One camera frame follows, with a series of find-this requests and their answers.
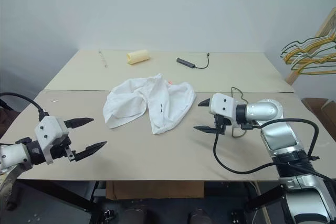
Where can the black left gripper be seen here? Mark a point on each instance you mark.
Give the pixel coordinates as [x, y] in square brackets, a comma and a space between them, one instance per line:
[61, 149]

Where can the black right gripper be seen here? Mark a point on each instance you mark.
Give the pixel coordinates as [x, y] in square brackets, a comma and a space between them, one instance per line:
[223, 124]

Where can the white cloth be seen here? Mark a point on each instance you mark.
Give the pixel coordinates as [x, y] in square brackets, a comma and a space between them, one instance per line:
[131, 100]

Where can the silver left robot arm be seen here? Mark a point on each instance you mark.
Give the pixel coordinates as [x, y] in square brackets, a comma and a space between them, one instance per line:
[13, 154]

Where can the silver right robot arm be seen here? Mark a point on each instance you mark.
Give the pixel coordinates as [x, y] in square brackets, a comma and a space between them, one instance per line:
[278, 134]

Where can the dark brown fabric object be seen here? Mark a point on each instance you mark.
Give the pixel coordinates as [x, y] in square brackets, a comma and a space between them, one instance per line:
[6, 121]

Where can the brown cardboard sheet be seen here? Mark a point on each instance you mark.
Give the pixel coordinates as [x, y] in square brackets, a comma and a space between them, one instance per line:
[155, 190]

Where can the pale yellow roll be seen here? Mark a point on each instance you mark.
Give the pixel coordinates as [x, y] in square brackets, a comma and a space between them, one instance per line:
[137, 56]

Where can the dark rounded shape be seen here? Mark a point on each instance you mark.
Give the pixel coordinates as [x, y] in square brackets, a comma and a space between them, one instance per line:
[200, 216]
[135, 216]

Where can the brown cardboard box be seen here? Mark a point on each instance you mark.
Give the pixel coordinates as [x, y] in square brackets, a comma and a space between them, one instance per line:
[315, 106]

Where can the yellow and green hangers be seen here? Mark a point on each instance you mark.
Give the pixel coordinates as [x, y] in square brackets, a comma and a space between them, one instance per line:
[328, 24]

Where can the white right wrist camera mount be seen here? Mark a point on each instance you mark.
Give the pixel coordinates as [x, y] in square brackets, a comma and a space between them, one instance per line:
[223, 104]

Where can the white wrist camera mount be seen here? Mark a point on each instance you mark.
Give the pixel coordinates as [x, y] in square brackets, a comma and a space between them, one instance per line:
[50, 129]
[223, 104]

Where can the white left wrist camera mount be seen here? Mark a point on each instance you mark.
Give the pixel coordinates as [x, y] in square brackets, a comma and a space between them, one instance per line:
[50, 129]

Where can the black table frame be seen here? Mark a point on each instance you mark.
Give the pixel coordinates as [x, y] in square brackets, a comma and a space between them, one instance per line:
[65, 195]

